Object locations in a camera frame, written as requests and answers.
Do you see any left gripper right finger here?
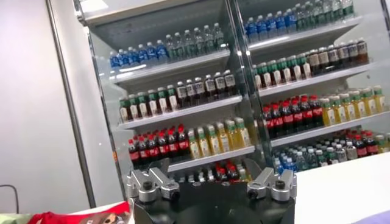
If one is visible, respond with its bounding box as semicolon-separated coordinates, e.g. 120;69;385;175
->
243;158;298;202

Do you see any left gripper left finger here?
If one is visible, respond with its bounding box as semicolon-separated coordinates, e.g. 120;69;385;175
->
126;158;180;204

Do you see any purple t-shirt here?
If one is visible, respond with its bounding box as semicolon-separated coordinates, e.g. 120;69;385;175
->
352;209;390;224

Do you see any glass drinks cooler cabinet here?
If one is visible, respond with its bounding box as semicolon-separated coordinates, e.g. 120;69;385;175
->
73;0;260;189
234;0;390;174

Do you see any red t-shirt with bear print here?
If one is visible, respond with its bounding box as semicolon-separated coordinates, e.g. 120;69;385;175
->
27;200;132;224

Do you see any light green garment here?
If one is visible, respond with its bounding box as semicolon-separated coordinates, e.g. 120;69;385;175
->
0;212;34;224

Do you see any black wall cable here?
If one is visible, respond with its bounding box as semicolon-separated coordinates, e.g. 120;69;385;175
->
0;184;20;214

